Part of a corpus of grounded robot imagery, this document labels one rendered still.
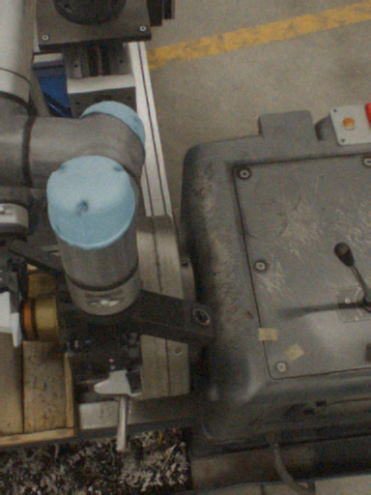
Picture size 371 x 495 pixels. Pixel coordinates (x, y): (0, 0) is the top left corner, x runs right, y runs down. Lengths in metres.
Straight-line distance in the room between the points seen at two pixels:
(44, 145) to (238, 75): 2.16
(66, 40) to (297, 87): 1.61
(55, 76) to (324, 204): 0.69
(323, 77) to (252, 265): 1.94
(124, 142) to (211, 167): 0.40
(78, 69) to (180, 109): 1.35
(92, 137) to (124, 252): 0.13
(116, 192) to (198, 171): 0.49
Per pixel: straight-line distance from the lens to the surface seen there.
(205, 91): 2.67
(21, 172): 0.63
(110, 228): 0.53
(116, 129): 0.63
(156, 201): 2.12
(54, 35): 1.29
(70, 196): 0.52
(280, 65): 2.80
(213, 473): 1.57
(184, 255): 1.01
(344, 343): 0.91
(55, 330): 1.05
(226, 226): 0.95
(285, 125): 1.05
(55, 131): 0.63
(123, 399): 0.79
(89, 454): 1.54
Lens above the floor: 2.10
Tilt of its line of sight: 67 degrees down
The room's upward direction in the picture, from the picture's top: 5 degrees clockwise
